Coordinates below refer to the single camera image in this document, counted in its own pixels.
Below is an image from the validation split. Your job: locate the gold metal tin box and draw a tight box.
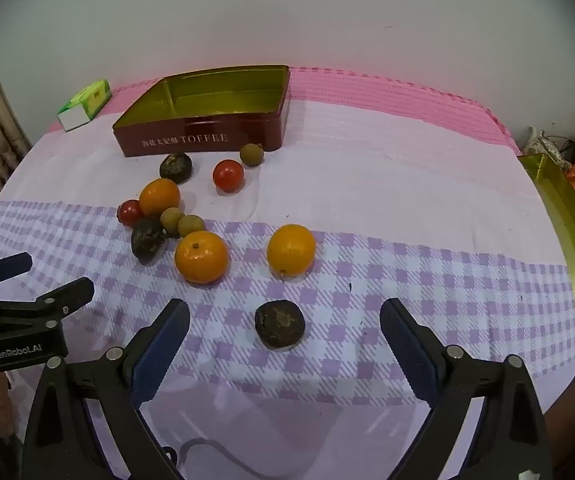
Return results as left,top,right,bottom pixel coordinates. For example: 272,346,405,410
112,64,291,158

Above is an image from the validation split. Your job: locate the large orange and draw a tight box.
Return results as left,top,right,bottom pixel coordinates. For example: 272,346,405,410
174,230,230,284
266,224,317,277

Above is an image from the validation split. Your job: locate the pink purple checked tablecloth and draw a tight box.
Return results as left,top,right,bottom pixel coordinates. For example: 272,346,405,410
0,66,575,480

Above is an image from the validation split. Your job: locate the brown longan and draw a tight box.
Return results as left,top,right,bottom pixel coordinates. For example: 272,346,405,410
160,207,184,237
178,214,205,238

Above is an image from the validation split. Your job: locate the dark wrinkled passion fruit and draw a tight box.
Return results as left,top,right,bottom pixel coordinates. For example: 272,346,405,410
130,219,167,266
254,299,306,349
159,152,193,184

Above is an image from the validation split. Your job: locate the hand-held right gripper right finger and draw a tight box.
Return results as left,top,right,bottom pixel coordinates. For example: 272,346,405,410
379,297,553,480

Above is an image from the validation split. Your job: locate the small green olive fruit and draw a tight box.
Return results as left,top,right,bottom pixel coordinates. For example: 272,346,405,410
240,143,264,167

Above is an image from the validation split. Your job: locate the small red tomato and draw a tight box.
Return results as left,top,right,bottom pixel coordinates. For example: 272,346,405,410
118,200,144,227

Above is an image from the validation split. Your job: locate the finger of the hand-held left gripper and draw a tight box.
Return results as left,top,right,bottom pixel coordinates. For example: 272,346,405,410
0,253,33,301
0,276,95,334

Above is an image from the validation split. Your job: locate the grey cable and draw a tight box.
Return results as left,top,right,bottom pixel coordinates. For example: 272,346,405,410
164,437,278,478

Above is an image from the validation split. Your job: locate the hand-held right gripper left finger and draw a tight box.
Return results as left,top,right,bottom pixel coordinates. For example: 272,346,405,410
21,298,191,480

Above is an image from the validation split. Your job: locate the large red tomato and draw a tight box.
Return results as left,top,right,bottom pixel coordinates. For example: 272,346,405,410
212,159,245,193

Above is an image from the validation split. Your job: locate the green tissue box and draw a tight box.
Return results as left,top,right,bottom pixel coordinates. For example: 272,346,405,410
57,79,113,132

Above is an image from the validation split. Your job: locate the small orange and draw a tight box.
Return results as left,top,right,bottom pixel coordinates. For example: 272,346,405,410
138,178,182,219

